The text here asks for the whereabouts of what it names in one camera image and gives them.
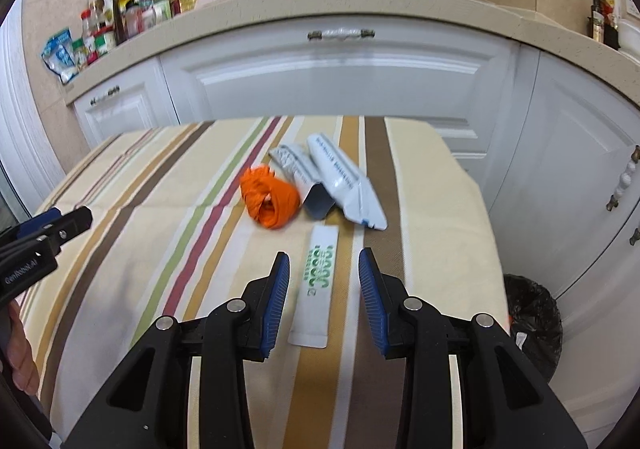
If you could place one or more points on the person's left hand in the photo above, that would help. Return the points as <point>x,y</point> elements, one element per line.
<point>25,349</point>

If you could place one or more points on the white lidded container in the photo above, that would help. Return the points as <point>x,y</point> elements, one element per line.
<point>630,36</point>

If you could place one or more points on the orange plastic bag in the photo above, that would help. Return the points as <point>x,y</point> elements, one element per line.
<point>272,199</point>

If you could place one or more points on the wide white drawer front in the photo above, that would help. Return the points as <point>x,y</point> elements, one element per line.
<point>350,84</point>

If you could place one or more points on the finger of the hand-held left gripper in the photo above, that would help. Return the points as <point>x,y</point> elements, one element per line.
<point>70,226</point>
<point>37,224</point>

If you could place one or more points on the white toothpaste tube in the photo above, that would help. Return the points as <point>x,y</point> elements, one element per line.
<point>342,179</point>

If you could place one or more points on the dark olive oil bottle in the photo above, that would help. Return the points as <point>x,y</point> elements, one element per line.
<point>597,19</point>

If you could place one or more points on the group of seasoning bottles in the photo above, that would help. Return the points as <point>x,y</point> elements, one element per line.
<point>130,11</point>

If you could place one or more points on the white corner cabinet door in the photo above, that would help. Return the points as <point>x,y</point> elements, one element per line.
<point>560,154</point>

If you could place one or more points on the blue and white packet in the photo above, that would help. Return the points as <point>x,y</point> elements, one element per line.
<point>61,56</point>

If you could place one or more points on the white sleeve with green print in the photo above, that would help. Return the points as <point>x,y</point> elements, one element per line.
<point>317,294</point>

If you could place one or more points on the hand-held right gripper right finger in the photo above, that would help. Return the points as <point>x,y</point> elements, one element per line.
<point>372,299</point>

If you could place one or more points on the red packets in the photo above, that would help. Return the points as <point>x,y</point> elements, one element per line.
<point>611,29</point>

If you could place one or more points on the striped tablecloth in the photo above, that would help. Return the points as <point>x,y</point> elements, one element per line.
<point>150,209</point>

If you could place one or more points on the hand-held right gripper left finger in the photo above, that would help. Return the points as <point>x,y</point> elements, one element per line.
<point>277,299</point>

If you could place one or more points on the round bin with black bag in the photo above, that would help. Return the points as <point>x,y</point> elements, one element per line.
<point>535,324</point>

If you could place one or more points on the narrow white drawer front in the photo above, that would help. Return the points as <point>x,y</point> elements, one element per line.
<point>125,109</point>

